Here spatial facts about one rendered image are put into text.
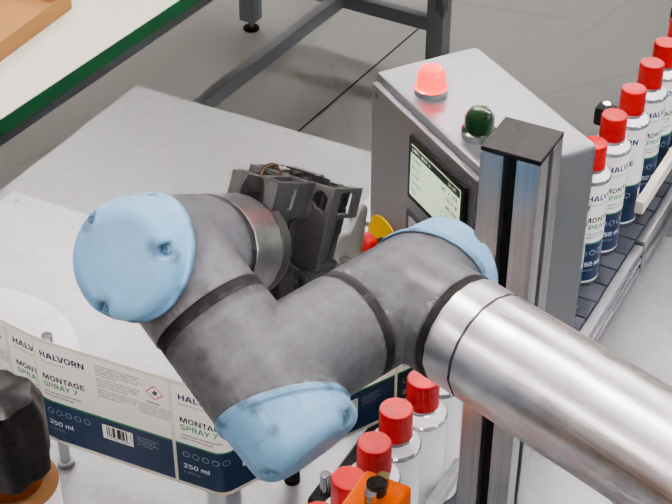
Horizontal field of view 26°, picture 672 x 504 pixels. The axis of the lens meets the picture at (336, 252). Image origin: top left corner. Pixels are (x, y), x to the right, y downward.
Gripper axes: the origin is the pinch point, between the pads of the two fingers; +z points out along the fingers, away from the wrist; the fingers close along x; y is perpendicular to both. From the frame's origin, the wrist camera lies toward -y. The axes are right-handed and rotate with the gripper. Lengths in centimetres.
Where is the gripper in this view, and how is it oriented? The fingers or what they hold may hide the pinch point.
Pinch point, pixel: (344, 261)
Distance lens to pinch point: 118.3
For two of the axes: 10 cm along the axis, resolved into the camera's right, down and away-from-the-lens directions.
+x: -8.9, -2.8, 3.7
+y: 2.4, -9.6, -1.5
